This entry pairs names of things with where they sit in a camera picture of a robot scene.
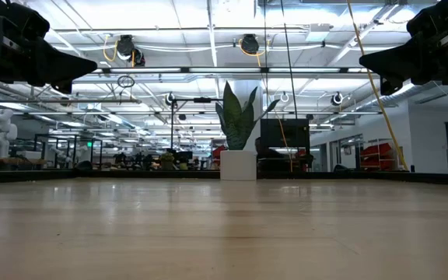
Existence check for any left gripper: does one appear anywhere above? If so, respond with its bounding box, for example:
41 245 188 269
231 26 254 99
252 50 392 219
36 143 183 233
0 0 99 94

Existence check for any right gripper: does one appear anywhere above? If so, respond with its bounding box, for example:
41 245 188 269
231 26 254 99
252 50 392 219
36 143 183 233
359 0 448 96

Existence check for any red bin rack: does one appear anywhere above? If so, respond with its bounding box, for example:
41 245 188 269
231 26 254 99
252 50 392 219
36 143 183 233
359 142 395 170

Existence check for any white robot figure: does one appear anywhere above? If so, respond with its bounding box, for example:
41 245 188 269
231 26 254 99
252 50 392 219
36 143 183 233
0 107 19 159

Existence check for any black perforated computer case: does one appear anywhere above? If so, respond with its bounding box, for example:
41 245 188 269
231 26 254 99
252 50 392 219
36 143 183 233
260 118 311 149

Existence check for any snake plant in white pot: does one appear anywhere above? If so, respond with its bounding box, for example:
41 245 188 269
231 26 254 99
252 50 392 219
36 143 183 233
215 80 281 182

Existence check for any yellow extension cable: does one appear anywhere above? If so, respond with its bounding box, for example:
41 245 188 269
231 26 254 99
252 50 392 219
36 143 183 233
346 0 410 171

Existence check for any black cable loop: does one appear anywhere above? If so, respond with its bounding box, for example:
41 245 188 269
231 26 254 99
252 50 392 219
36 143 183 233
117 75 135 89

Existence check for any black ceiling cord reel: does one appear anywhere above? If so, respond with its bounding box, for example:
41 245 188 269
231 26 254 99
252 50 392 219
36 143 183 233
114 33 146 67
240 33 262 67

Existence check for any black frame cage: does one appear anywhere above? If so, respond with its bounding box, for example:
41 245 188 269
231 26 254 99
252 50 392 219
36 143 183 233
33 134 104 169

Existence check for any black hanging cable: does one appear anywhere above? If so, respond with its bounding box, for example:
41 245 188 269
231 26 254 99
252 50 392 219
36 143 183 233
279 0 299 120

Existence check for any thin orange cable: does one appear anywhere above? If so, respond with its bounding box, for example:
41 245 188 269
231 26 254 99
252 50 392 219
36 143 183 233
272 110 294 173

